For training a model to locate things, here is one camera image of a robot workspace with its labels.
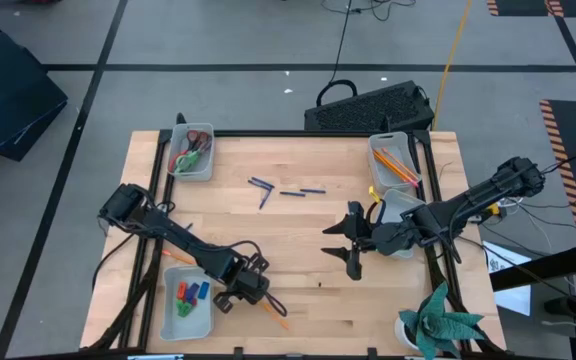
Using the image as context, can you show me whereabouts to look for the orange pencil pink eraser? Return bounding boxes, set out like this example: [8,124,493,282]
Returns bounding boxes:
[374,148,410,184]
[161,249,196,265]
[261,301,291,331]
[381,146,420,181]
[373,148,418,188]
[372,149,407,185]

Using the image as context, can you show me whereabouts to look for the grey plastic bin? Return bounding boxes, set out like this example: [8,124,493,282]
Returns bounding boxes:
[165,122,215,183]
[159,264,216,342]
[366,130,423,195]
[375,188,428,260]

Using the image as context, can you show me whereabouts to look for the purple scissors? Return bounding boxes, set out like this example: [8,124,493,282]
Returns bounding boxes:
[192,130,213,156]

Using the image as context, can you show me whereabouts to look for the black hanging cable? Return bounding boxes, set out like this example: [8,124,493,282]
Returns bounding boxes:
[316,0,359,108]

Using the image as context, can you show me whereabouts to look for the white plant pot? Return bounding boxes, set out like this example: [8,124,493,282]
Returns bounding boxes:
[393,315,422,351]

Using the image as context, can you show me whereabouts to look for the red scissors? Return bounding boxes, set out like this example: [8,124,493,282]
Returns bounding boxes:
[167,128,201,173]

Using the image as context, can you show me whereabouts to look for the black beam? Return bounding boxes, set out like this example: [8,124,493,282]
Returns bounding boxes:
[489,241,576,293]

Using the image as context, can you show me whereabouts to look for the narrow hazard striped floor mat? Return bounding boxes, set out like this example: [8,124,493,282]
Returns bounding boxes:
[485,0,576,18]

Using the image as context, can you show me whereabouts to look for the yellow hanging cable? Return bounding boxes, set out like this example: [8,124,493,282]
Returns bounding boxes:
[432,0,474,131]

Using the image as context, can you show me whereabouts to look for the large black case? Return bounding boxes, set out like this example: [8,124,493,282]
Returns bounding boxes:
[0,9,69,163]

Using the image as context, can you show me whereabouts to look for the green scissors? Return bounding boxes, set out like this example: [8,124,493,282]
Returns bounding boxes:
[172,148,202,175]

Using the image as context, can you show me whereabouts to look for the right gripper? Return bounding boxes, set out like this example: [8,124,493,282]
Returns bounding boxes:
[320,200,417,282]

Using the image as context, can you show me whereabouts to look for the teal paper plant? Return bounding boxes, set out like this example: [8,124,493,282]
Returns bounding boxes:
[398,281,486,360]

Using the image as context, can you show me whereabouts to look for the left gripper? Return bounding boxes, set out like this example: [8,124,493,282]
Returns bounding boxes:
[212,252,272,315]

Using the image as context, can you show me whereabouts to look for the white paper sheet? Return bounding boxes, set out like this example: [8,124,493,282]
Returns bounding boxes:
[482,239,533,317]

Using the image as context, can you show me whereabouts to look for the large hazard striped floor mat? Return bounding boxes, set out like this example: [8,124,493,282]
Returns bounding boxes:
[538,98,576,246]

